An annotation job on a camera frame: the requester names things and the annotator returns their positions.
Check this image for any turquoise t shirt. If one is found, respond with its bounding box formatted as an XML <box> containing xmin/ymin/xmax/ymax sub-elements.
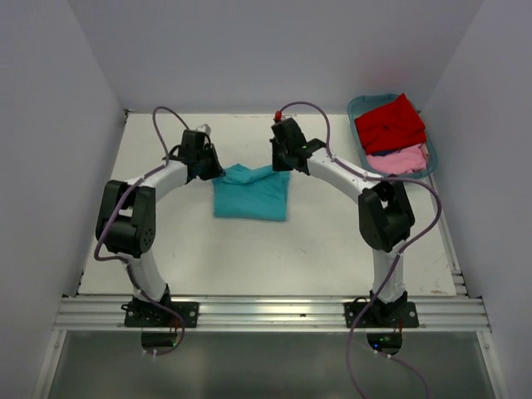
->
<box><xmin>213</xmin><ymin>164</ymin><xmax>290</xmax><ymax>222</ymax></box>

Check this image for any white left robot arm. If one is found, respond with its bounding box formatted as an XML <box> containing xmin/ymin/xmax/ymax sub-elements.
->
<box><xmin>94</xmin><ymin>125</ymin><xmax>224</xmax><ymax>327</ymax></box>

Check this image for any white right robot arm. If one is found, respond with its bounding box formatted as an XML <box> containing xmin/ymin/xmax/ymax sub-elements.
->
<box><xmin>270</xmin><ymin>116</ymin><xmax>415</xmax><ymax>328</ymax></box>

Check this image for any teal plastic basket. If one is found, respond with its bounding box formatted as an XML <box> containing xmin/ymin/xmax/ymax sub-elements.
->
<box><xmin>347</xmin><ymin>94</ymin><xmax>438</xmax><ymax>179</ymax></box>

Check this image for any red t shirt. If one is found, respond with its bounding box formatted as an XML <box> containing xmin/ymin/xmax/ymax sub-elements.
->
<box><xmin>354</xmin><ymin>93</ymin><xmax>427</xmax><ymax>155</ymax></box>

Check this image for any pink t shirt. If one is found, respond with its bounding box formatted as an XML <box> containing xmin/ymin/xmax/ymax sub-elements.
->
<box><xmin>367</xmin><ymin>144</ymin><xmax>431</xmax><ymax>175</ymax></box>

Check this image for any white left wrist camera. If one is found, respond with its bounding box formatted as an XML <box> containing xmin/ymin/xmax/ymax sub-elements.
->
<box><xmin>195</xmin><ymin>124</ymin><xmax>211</xmax><ymax>136</ymax></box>

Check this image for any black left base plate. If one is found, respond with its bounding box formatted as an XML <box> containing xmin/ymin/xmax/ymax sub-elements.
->
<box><xmin>121</xmin><ymin>301</ymin><xmax>199</xmax><ymax>328</ymax></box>

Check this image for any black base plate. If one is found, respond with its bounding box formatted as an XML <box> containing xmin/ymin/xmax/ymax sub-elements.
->
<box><xmin>121</xmin><ymin>301</ymin><xmax>199</xmax><ymax>328</ymax></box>
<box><xmin>343</xmin><ymin>301</ymin><xmax>420</xmax><ymax>329</ymax></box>

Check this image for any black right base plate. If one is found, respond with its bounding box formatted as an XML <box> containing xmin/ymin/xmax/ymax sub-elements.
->
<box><xmin>343</xmin><ymin>301</ymin><xmax>420</xmax><ymax>329</ymax></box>

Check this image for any aluminium mounting rail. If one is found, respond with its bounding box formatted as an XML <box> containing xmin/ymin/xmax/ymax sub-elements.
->
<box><xmin>53</xmin><ymin>271</ymin><xmax>490</xmax><ymax>333</ymax></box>

